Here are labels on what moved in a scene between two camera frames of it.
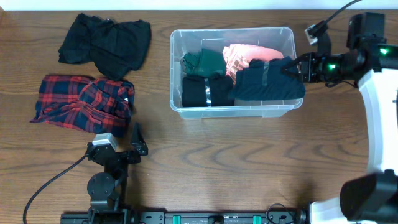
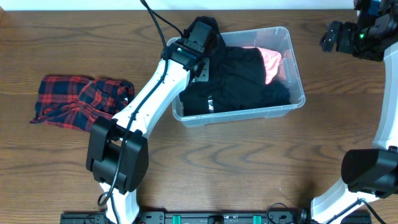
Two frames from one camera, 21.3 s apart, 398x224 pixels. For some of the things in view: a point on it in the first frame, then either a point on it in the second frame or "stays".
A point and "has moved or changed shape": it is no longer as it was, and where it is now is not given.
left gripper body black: x=123 y=156 → x=196 y=69
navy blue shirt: x=267 y=81 has moved or changed shape
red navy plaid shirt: x=93 y=105 stays
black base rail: x=132 y=217 stays
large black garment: x=114 y=48 → x=237 y=75
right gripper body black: x=329 y=69 → x=351 y=30
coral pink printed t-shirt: x=238 y=56 → x=274 y=63
